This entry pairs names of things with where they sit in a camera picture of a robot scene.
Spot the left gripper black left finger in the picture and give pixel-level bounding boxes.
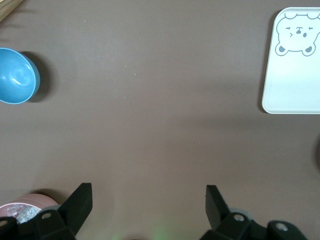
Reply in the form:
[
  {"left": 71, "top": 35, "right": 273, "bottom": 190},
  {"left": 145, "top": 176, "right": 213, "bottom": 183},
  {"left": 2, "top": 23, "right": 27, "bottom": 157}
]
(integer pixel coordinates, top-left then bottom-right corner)
[{"left": 0, "top": 182, "right": 93, "bottom": 240}]

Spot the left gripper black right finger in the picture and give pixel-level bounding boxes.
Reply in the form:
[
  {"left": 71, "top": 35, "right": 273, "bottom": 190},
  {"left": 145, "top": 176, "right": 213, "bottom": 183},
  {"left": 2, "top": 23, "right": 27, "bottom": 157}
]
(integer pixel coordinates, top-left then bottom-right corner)
[{"left": 201, "top": 184, "right": 308, "bottom": 240}]

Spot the pink bowl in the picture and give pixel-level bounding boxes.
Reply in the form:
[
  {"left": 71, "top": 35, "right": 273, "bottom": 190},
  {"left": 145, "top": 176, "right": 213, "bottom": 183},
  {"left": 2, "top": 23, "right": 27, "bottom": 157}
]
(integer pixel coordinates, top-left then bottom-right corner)
[{"left": 0, "top": 193, "right": 61, "bottom": 226}]

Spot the clear ice cube pile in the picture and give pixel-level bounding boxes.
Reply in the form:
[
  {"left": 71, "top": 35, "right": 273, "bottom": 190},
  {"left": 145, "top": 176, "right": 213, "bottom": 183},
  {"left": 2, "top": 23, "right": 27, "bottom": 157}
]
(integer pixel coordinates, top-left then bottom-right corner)
[{"left": 6, "top": 203, "right": 43, "bottom": 224}]

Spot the blue bowl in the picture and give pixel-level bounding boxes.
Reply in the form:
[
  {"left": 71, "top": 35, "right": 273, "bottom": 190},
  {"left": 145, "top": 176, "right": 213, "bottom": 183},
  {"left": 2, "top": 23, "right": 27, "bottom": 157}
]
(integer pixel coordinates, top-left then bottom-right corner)
[{"left": 0, "top": 47, "right": 41, "bottom": 105}]

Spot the cream bear print tray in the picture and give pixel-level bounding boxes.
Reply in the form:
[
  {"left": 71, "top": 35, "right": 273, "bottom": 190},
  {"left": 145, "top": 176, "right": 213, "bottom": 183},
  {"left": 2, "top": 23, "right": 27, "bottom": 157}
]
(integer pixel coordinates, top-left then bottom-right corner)
[{"left": 261, "top": 6, "right": 320, "bottom": 115}]

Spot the wooden rack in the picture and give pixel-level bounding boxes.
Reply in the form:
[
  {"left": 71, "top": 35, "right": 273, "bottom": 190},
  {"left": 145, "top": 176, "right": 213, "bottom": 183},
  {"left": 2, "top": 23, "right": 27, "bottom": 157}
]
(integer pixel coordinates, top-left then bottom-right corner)
[{"left": 0, "top": 0, "right": 26, "bottom": 23}]

